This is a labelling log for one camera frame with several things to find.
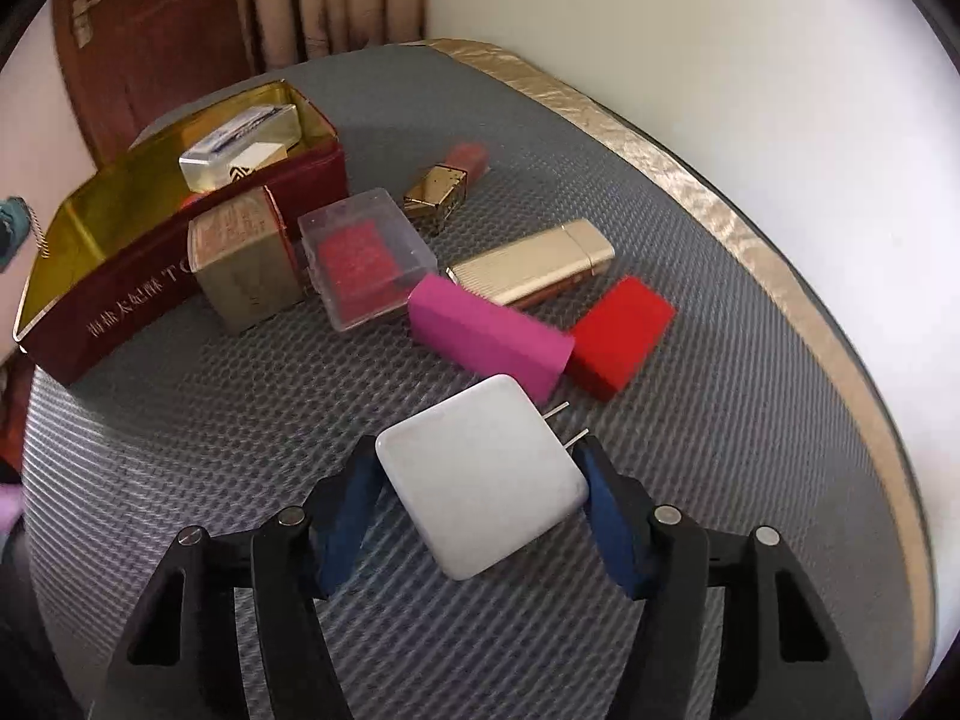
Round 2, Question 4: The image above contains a gold cardboard box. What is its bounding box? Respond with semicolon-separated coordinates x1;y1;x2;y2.
187;187;304;335

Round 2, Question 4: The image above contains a red and gold tin box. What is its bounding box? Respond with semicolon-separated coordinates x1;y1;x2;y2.
13;80;348;385

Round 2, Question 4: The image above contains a magenta rectangular block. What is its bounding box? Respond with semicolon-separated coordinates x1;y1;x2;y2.
407;275;574;405

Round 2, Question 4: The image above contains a teal keychain object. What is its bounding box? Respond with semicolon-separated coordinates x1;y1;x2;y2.
0;195;49;271

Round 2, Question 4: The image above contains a white charger cube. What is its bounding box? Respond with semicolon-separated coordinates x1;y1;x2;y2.
374;374;589;582

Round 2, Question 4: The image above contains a clear plastic card box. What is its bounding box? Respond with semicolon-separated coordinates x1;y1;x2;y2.
179;104;302;193

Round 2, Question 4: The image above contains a red rectangular block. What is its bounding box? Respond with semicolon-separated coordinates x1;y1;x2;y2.
566;277;675;401

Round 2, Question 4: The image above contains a brown wooden door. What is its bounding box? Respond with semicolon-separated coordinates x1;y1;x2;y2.
50;0;254;166

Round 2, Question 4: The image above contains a white zigzag pattern cube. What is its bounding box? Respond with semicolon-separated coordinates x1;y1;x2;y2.
226;142;288;182

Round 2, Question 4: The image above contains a clear box with red insert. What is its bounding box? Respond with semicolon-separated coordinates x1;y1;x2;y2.
298;187;438;333

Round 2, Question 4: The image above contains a gold and red lipstick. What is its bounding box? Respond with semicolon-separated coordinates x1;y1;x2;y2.
402;143;488;236

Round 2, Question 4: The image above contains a grey honeycomb table mat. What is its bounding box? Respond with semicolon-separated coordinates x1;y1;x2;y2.
19;44;918;720

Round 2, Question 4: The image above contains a gold fabric table edge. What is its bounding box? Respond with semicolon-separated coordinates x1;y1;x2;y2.
423;37;937;695

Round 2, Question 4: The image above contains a gold rectangular lighter case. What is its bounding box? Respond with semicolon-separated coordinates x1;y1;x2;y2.
446;218;615;307

